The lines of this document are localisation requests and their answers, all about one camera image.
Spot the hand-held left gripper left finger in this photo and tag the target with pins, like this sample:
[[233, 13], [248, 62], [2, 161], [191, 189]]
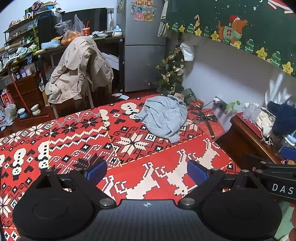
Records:
[[97, 170]]

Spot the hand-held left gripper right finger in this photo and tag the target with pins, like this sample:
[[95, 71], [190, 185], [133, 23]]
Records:
[[196, 171]]

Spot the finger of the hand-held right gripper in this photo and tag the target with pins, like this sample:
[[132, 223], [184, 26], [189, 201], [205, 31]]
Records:
[[251, 160]]

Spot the grey sweater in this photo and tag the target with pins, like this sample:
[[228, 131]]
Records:
[[161, 115]]

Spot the person's right hand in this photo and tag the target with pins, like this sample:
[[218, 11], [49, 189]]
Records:
[[293, 215]]

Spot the wooden nightstand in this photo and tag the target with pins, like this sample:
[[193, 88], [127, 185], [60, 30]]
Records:
[[245, 141]]

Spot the cream cloth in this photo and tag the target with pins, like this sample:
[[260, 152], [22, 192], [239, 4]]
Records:
[[263, 120]]

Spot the red patterned blanket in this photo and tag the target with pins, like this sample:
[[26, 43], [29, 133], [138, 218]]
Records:
[[69, 139]]

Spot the large red gift box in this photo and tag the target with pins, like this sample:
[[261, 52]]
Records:
[[218, 131]]

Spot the clear plastic cups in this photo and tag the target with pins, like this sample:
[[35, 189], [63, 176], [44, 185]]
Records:
[[251, 111]]

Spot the dark blue fluffy cloth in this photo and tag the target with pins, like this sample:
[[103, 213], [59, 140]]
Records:
[[284, 118]]

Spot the green artificial plant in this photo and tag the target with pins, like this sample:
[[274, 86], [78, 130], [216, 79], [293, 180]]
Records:
[[231, 106]]

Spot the small red gift box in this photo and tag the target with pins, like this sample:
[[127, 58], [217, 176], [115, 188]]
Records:
[[196, 104]]

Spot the beige chair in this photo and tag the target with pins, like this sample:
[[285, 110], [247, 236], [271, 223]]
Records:
[[90, 99]]

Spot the clear plastic wrap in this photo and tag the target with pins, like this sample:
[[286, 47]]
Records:
[[277, 90]]

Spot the green gift box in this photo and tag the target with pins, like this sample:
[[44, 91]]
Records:
[[188, 96]]

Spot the brown gift box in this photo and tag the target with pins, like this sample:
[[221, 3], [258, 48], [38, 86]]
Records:
[[178, 96]]

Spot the white floor packets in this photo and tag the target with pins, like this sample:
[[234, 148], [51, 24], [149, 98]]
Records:
[[121, 96]]

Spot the white tea cup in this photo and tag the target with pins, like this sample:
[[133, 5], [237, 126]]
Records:
[[35, 110]]

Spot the blue bowl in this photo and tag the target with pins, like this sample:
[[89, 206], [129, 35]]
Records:
[[22, 113]]

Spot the small christmas tree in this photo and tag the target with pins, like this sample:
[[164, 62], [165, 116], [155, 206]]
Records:
[[168, 74]]

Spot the beige jacket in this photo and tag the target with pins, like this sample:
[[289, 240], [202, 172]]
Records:
[[76, 69]]

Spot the black desk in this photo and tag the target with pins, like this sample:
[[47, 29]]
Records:
[[122, 69]]

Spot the white plastic bag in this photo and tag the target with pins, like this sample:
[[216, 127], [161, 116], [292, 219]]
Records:
[[10, 112]]

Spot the wooden drawer cabinet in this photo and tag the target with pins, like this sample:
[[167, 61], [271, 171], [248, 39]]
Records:
[[25, 90]]

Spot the white box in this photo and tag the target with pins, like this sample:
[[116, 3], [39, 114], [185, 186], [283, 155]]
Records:
[[111, 60]]

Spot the silver refrigerator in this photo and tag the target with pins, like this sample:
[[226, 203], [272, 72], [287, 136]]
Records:
[[138, 64]]

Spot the red cardboard box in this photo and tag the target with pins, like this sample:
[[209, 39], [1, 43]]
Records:
[[8, 98]]

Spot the white hanging cloth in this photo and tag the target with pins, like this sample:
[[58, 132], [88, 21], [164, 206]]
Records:
[[187, 53]]

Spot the light blue pouch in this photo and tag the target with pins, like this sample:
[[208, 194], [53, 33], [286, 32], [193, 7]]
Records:
[[49, 44]]

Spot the bag of oranges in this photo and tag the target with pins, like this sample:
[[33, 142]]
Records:
[[69, 38]]

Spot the red paper cup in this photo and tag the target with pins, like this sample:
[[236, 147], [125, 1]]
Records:
[[86, 31]]

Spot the blue figurine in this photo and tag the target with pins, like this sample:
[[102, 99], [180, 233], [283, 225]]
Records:
[[117, 31]]

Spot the black shelf rack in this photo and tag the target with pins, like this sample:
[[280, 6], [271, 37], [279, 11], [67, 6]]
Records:
[[46, 30]]

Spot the black monitor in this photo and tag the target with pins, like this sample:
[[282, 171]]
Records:
[[97, 20]]

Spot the white curtain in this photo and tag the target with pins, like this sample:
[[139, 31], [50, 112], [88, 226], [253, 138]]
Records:
[[161, 25]]

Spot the cluster of fridge magnets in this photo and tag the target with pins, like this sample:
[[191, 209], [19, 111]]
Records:
[[143, 11]]

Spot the wall power socket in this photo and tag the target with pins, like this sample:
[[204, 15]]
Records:
[[219, 104]]

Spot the green christmas wall cloth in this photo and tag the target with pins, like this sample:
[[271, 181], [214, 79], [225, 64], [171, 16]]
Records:
[[254, 23]]

